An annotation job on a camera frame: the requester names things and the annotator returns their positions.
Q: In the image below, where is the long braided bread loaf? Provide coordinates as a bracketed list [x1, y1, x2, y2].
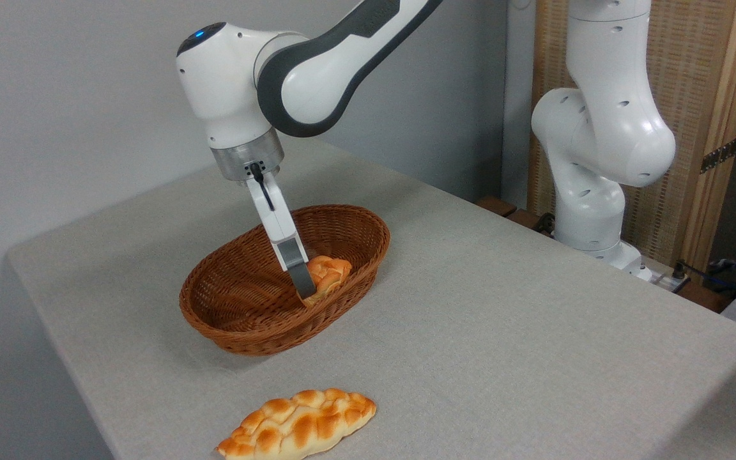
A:
[215, 388, 378, 460]

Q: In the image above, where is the grey tablecloth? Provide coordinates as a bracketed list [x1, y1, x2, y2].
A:
[6, 137, 736, 460]

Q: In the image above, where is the dark metal hinge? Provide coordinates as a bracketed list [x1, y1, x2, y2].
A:
[700, 137, 736, 175]

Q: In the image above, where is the wooden rattan screen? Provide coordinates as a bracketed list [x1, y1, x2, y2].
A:
[526, 0, 736, 277]

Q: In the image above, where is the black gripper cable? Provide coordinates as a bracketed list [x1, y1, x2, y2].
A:
[249, 162, 275, 212]

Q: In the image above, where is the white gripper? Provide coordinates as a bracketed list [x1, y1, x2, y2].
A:
[245, 170, 317, 300]

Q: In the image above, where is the small round bread roll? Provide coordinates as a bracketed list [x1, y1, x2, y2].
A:
[303, 256, 353, 307]

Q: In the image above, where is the brown wicker basket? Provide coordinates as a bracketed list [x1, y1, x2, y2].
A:
[179, 204, 391, 357]

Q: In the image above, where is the dark cable bundle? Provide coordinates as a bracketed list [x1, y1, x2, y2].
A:
[670, 257, 736, 302]

